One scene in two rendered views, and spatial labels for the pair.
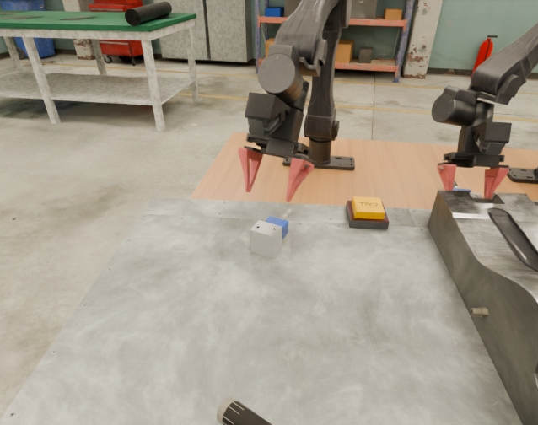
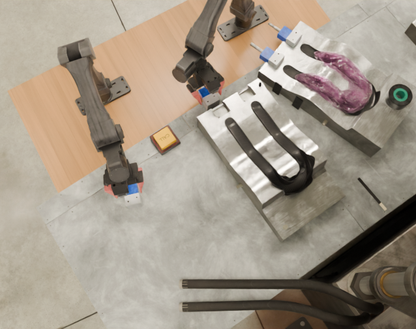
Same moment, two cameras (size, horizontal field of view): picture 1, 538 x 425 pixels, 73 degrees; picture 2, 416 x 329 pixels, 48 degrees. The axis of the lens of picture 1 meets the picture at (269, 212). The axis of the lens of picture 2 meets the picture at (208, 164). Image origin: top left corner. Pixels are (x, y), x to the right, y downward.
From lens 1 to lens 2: 114 cm
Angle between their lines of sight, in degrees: 45
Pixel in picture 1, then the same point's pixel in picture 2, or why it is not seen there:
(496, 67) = (197, 41)
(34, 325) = not seen: outside the picture
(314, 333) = (186, 232)
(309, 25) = (107, 125)
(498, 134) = (214, 85)
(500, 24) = not seen: outside the picture
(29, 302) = not seen: outside the picture
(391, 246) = (188, 156)
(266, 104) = (123, 188)
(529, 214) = (242, 113)
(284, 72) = (123, 173)
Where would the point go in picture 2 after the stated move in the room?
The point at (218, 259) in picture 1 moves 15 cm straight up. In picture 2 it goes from (118, 224) to (109, 217)
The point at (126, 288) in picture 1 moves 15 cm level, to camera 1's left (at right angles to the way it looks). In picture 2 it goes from (96, 270) to (58, 299)
